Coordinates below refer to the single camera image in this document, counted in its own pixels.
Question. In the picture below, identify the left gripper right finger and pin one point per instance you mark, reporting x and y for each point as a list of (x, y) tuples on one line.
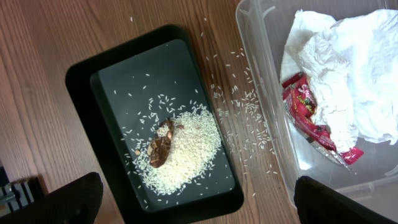
[(319, 204)]

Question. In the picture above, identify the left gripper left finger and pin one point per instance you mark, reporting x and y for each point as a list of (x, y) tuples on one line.
[(24, 201)]

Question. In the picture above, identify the brown food scrap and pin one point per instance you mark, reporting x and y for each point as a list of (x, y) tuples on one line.
[(159, 148)]

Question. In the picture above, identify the red snack wrapper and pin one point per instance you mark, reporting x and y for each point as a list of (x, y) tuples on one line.
[(300, 105)]

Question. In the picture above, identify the white rice pile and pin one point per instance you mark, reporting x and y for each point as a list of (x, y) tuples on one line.
[(192, 149)]

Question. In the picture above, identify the white napkin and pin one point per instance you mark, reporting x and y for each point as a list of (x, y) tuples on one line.
[(350, 68)]

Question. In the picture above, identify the black plastic tray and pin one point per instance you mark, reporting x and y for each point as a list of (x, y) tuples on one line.
[(84, 82)]

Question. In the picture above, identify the clear plastic bin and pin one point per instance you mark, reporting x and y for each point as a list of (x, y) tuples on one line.
[(264, 27)]

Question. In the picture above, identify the spilled rice on table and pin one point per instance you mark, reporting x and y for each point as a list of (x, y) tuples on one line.
[(236, 111)]

